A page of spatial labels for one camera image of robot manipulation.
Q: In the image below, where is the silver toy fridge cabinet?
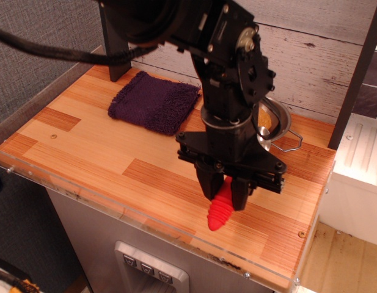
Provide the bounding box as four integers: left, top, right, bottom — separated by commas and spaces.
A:
45, 186, 282, 293

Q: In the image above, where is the yellow toy chicken drumstick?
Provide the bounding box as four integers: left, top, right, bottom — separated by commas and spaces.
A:
258, 108, 272, 130

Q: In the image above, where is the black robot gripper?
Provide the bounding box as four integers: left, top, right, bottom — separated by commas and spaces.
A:
175, 114, 287, 211

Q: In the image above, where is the red ribbed spoon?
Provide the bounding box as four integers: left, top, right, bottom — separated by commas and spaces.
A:
207, 176, 235, 231

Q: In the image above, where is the purple towel cloth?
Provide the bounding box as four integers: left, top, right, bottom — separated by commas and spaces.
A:
108, 71, 200, 136

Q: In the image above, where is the white toy sink unit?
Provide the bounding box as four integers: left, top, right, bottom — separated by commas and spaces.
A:
319, 114, 377, 245

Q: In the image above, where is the steel colander bowl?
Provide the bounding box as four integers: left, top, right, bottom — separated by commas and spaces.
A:
257, 98, 302, 153

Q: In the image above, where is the yellow object at corner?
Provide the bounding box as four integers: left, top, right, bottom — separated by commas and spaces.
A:
9, 280, 40, 293

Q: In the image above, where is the dark vertical post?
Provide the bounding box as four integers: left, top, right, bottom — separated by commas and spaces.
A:
328, 6, 377, 150

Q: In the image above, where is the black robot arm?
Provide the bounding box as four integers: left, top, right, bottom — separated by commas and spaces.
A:
100, 1, 287, 211

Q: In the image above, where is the clear acrylic table guard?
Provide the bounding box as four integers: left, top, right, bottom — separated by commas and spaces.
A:
0, 143, 335, 292

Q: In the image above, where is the black cable bundle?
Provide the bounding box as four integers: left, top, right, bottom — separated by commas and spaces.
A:
0, 26, 158, 67

